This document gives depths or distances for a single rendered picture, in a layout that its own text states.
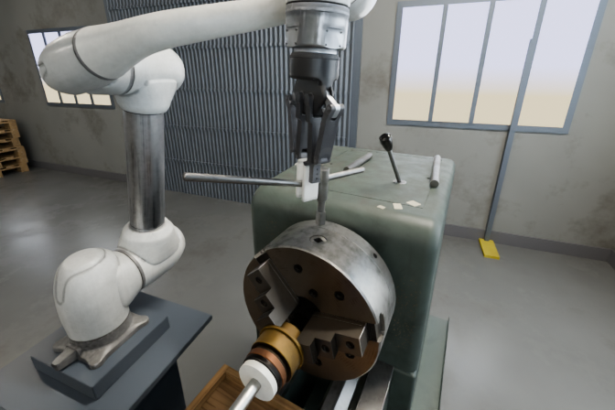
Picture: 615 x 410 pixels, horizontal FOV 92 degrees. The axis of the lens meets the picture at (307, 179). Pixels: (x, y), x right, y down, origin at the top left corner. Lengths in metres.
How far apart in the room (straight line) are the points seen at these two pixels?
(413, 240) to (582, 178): 2.78
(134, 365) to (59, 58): 0.82
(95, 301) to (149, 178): 0.35
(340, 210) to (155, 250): 0.63
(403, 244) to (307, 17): 0.46
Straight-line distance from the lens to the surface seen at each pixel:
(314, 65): 0.44
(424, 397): 1.27
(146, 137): 0.92
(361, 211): 0.69
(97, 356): 1.10
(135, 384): 1.08
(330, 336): 0.58
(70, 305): 1.03
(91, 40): 0.71
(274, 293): 0.60
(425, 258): 0.67
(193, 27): 0.62
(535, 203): 3.34
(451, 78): 2.96
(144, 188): 0.98
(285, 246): 0.58
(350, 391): 0.84
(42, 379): 1.23
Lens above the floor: 1.54
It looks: 20 degrees down
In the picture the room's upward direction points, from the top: straight up
